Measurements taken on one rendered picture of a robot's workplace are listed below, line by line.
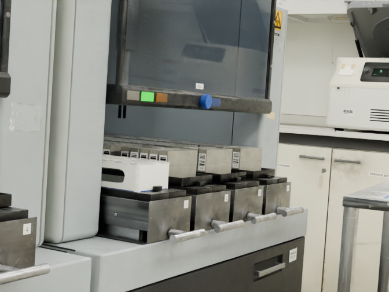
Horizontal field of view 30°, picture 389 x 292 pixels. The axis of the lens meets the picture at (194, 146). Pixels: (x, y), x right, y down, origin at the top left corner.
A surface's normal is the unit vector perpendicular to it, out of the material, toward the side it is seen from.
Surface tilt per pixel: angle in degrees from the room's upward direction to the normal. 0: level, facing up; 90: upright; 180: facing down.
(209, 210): 90
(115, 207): 90
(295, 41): 90
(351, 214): 90
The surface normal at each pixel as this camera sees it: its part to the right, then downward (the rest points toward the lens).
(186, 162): 0.86, 0.08
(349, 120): -0.54, 0.01
